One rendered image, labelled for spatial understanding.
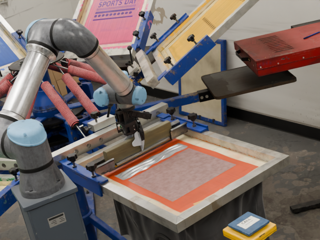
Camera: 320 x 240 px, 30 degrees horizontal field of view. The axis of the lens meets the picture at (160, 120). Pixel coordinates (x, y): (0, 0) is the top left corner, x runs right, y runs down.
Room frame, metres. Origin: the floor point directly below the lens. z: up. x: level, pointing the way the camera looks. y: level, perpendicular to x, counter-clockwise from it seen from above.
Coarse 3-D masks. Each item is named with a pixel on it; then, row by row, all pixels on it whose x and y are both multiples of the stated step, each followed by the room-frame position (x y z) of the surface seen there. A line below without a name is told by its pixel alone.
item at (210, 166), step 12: (168, 144) 2.49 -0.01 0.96; (144, 156) 2.41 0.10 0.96; (180, 156) 2.34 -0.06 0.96; (192, 156) 2.31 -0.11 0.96; (204, 156) 2.29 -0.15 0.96; (216, 156) 2.27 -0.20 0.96; (180, 168) 2.23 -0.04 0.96; (192, 168) 2.20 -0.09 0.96; (204, 168) 2.18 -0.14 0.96; (216, 168) 2.16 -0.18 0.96; (228, 168) 2.14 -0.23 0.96; (240, 168) 2.12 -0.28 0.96; (252, 168) 2.10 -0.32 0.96; (204, 180) 2.08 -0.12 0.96; (216, 180) 2.06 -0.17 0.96; (228, 180) 2.04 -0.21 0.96
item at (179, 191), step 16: (112, 176) 2.28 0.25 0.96; (144, 176) 2.22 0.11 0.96; (160, 176) 2.19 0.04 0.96; (176, 176) 2.16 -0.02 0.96; (144, 192) 2.08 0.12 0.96; (160, 192) 2.06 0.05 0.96; (176, 192) 2.03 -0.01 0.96; (192, 192) 2.01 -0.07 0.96; (208, 192) 1.98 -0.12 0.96; (176, 208) 1.92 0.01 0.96
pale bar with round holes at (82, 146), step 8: (160, 104) 2.79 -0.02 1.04; (152, 112) 2.73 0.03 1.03; (160, 112) 2.75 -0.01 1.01; (144, 120) 2.70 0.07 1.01; (112, 128) 2.61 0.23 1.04; (120, 128) 2.62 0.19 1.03; (88, 136) 2.57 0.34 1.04; (96, 136) 2.55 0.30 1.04; (104, 136) 2.57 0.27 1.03; (112, 136) 2.59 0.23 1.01; (72, 144) 2.51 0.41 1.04; (80, 144) 2.50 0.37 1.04; (88, 144) 2.54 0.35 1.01; (96, 144) 2.54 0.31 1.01; (56, 152) 2.46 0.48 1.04; (64, 152) 2.45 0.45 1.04; (72, 152) 2.47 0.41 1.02; (80, 152) 2.49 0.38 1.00; (56, 160) 2.42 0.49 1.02
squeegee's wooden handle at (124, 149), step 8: (168, 120) 2.51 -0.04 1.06; (152, 128) 2.46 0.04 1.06; (160, 128) 2.47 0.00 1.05; (168, 128) 2.49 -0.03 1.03; (144, 136) 2.42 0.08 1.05; (152, 136) 2.44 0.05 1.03; (160, 136) 2.47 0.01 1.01; (168, 136) 2.49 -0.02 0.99; (120, 144) 2.36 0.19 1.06; (128, 144) 2.37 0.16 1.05; (144, 144) 2.41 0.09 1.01; (104, 152) 2.32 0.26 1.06; (112, 152) 2.32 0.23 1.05; (120, 152) 2.34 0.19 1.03; (128, 152) 2.36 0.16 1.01
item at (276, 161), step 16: (144, 128) 2.65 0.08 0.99; (112, 144) 2.54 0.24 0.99; (224, 144) 2.33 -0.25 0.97; (240, 144) 2.26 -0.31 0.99; (80, 160) 2.43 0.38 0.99; (272, 160) 2.06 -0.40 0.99; (288, 160) 2.07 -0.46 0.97; (256, 176) 1.97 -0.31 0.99; (112, 192) 2.08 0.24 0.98; (128, 192) 2.05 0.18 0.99; (224, 192) 1.90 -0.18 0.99; (240, 192) 1.92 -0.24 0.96; (144, 208) 1.90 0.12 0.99; (160, 208) 1.88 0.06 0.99; (192, 208) 1.83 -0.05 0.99; (208, 208) 1.83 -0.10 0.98; (176, 224) 1.75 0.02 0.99
